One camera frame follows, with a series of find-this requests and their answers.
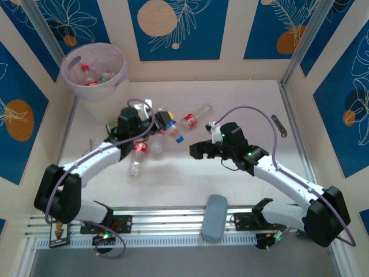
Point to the blue label bottle blue cap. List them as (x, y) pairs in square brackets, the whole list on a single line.
[(173, 130)]

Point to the white opaque bottle red cap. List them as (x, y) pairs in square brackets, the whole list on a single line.
[(158, 145)]

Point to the colourful label bottle white cap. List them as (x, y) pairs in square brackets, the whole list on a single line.
[(110, 126)]

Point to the clear cola bottle red cap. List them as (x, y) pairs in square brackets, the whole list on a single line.
[(135, 166), (190, 119), (90, 83)]

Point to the clear bottle green cap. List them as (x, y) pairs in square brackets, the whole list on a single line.
[(103, 79)]

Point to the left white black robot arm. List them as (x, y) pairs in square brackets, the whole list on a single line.
[(92, 161)]

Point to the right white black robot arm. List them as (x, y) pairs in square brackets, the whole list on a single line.
[(285, 181)]

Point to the translucent pink plastic bin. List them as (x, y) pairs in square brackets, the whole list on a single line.
[(109, 101)]

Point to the black metal tool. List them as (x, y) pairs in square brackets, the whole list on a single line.
[(279, 124)]

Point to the grey-blue oval case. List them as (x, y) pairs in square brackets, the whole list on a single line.
[(214, 219)]

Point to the right controller board green light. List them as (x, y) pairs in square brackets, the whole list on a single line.
[(268, 241)]

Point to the controller board green light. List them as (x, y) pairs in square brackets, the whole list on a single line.
[(103, 237), (268, 241)]

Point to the left controller board green light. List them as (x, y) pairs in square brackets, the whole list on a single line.
[(103, 237)]

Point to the black label plate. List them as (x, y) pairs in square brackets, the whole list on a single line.
[(59, 241)]

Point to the aluminium table edge rail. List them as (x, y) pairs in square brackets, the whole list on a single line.
[(67, 127), (291, 115)]

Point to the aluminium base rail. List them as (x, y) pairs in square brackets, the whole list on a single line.
[(173, 219)]

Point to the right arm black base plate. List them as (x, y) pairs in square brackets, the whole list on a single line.
[(240, 222)]

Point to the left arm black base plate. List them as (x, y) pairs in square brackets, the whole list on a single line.
[(124, 223)]

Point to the aluminium corner post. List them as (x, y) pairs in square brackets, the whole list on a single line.
[(43, 29), (305, 40)]

